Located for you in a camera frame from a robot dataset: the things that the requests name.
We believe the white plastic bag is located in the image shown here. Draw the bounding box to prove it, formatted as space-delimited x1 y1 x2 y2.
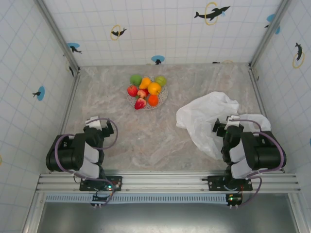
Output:
176 91 272 160

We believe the red strawberry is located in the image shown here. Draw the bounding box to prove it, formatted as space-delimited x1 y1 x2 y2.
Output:
134 97 147 110

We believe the red apple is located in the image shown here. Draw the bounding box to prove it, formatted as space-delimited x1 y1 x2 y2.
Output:
127 84 138 98

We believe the small orange tangerine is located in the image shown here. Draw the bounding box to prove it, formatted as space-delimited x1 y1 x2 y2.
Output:
147 94 159 107

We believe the dark green apple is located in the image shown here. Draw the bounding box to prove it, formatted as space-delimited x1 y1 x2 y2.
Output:
130 74 143 86

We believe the yellow pear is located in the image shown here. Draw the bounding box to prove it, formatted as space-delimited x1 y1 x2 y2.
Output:
138 77 152 90

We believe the large yellow orange fruit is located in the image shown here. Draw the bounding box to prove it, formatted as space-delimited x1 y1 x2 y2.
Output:
147 82 162 96

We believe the light green apple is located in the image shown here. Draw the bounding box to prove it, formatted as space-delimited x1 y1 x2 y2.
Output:
155 75 168 87

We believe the grey metal panel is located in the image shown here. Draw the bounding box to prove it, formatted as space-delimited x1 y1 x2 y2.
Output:
36 202 300 233

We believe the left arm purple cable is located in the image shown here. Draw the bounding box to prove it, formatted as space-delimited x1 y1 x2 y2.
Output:
53 117 119 207

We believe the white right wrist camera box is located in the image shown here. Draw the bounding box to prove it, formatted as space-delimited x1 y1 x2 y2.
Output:
225 115 245 127

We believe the aluminium table side rail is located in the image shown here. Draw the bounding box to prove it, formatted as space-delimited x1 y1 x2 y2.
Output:
50 72 81 173
248 64 287 173

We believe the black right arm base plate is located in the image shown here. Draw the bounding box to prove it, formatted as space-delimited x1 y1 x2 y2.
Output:
202 175 253 191

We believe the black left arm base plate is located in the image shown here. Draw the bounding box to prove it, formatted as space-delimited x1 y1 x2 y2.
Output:
79 176 123 192

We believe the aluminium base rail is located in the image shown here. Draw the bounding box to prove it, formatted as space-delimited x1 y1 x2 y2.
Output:
36 170 301 194

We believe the white slotted cable duct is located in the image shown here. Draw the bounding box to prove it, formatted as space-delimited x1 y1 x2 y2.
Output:
45 193 230 203

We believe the aluminium corner post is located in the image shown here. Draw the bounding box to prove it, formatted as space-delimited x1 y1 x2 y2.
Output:
249 0 293 68
35 0 80 74

